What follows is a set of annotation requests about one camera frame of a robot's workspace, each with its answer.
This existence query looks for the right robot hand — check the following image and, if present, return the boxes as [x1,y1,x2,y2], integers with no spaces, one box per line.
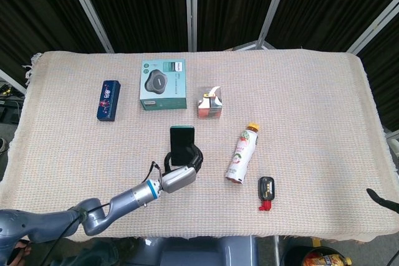
[366,188,399,214]

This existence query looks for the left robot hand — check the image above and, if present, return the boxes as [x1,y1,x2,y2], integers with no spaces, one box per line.
[160,143,205,194]

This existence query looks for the black smartphone teal edge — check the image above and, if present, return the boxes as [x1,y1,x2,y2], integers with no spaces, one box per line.
[170,125,196,166]

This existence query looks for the blue rectangular box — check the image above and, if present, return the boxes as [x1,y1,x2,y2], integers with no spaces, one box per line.
[95,80,122,123]

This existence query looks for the white partition foot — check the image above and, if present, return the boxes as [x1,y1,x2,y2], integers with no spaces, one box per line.
[385,131,399,157]

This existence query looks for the blue-grey robot torso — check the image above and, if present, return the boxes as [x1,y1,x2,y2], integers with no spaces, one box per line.
[146,236,259,266]

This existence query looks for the orange snack bag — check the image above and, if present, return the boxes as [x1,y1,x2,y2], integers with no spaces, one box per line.
[304,250,352,266]

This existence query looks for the small orange white box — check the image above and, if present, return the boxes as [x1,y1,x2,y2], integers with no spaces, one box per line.
[197,85,223,120]

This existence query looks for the dark green red-capped bottle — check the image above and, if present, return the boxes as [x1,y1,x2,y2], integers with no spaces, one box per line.
[257,176,276,212]

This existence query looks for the teal Philips speaker box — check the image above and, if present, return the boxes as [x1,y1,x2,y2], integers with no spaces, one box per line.
[138,58,188,111]

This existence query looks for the black waste bin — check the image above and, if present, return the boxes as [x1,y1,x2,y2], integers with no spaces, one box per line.
[280,244,356,266]

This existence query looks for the black pleated screen panel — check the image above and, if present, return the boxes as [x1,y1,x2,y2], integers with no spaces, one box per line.
[196,0,283,51]
[357,13,399,131]
[74,0,191,54]
[264,0,399,54]
[0,0,108,85]

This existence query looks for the beige woven tablecloth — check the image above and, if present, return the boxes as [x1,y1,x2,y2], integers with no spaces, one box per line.
[0,48,399,244]

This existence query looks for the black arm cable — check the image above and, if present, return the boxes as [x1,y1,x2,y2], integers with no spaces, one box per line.
[40,202,113,266]
[148,161,163,186]

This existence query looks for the white partition frame post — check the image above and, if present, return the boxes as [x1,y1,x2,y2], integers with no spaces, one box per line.
[0,68,27,94]
[256,0,293,50]
[345,0,399,55]
[185,0,199,52]
[61,0,115,54]

